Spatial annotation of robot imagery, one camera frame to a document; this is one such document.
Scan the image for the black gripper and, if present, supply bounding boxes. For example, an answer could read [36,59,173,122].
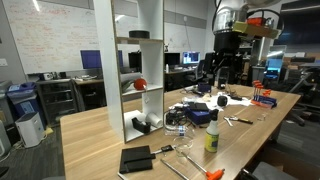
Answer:
[207,31,244,85]

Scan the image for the clear plastic water bottle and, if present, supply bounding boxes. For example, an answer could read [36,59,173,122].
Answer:
[163,124,188,137]

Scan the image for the white spray bottle yellow label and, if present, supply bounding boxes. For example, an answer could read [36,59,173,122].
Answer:
[204,108,221,154]

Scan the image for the dark blue small box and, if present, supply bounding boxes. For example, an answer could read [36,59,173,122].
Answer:
[197,81,213,95]

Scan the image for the white paper sheets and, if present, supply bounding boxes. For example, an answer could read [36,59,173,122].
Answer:
[172,92,253,112]

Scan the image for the lit desktop monitor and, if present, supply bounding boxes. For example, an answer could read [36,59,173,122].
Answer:
[181,50,202,66]

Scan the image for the black flat case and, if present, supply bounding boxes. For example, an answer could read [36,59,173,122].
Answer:
[187,101,211,113]

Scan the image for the orange hex key set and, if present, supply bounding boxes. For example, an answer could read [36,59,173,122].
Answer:
[250,79,278,109]

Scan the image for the silver metal wrench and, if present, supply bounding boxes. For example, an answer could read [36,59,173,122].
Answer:
[223,116,235,128]

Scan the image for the blue cardboard box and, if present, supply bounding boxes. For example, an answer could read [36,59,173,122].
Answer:
[184,108,212,126]

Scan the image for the small clear plastic piece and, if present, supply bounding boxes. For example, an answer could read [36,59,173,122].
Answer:
[256,112,270,122]

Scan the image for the clear plastic cup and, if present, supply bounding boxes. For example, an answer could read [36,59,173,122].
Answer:
[172,135,195,158]

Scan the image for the red ball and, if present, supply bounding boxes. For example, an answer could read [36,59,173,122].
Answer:
[132,77,148,92]

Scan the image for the white paper roll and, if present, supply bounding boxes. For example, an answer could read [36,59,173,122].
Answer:
[144,112,162,129]

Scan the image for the black dark monitor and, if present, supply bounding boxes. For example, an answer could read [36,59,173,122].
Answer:
[127,51,143,74]

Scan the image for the black round disc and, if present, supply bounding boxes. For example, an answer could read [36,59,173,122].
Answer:
[127,29,151,40]

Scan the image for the digital caliper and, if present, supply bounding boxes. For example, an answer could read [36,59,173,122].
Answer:
[150,144,177,156]

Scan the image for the black tape dispenser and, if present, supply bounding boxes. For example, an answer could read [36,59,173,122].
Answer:
[130,116,151,136]

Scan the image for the grey office chair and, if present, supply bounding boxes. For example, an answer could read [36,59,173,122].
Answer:
[251,161,320,180]

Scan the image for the white wooden shelf unit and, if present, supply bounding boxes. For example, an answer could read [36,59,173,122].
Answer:
[92,0,165,144]

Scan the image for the blue screen monitor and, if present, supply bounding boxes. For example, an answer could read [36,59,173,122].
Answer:
[79,49,125,70]

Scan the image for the black drawer cabinet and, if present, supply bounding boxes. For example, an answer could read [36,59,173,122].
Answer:
[35,78,80,127]

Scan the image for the whiteboard with writing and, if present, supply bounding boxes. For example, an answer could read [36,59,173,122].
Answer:
[2,0,101,75]

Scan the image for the blue recycling bin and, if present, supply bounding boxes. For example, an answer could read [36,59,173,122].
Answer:
[6,81,44,125]

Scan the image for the white air purifier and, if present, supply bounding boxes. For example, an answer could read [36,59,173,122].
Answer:
[14,111,46,149]

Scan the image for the tan wrist camera mount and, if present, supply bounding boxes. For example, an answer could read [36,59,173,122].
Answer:
[232,20,281,40]

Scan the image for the yellow black handled pliers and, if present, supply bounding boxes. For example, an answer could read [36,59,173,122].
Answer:
[229,115,255,126]

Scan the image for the black cable bundle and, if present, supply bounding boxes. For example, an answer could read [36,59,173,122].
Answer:
[164,107,191,128]

